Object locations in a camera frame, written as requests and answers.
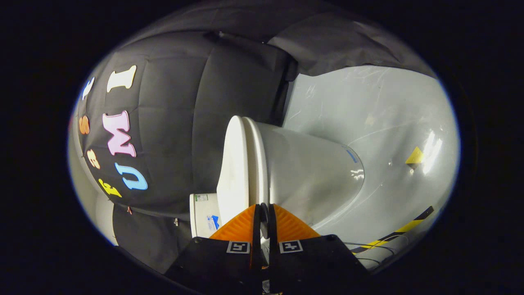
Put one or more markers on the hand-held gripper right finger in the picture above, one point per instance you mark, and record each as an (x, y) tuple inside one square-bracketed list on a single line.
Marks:
[(272, 254)]

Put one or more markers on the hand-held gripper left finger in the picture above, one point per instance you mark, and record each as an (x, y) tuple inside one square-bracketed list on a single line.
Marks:
[(257, 246)]

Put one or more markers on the white toilet tank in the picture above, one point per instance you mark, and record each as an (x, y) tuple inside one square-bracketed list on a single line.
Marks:
[(202, 219)]

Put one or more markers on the yellow black striped tape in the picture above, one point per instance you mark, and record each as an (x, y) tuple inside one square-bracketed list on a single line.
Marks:
[(409, 225)]

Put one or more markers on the black backdrop cloth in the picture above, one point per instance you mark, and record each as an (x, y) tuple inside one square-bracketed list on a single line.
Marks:
[(172, 123)]

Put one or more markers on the yellow tape piece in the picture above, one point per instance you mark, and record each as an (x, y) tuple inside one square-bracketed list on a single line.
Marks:
[(415, 157)]

